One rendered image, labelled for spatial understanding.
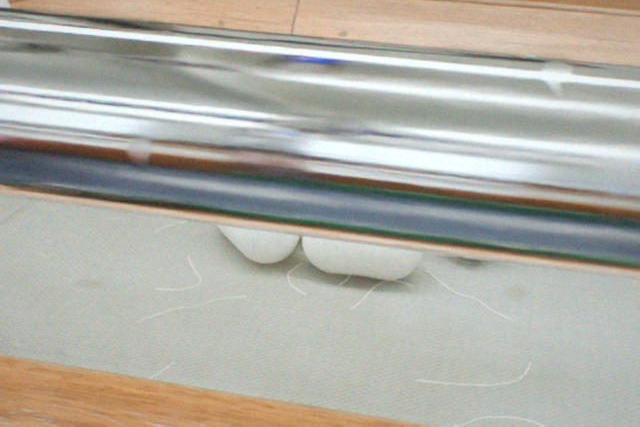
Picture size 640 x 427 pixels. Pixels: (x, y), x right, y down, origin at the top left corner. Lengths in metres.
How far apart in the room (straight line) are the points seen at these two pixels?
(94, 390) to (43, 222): 0.12
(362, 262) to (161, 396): 0.09
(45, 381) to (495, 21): 0.33
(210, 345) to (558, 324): 0.09
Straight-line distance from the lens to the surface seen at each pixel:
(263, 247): 0.26
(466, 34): 0.46
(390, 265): 0.25
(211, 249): 0.27
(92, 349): 0.23
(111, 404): 0.17
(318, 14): 0.48
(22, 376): 0.18
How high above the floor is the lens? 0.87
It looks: 24 degrees down
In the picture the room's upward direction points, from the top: 2 degrees clockwise
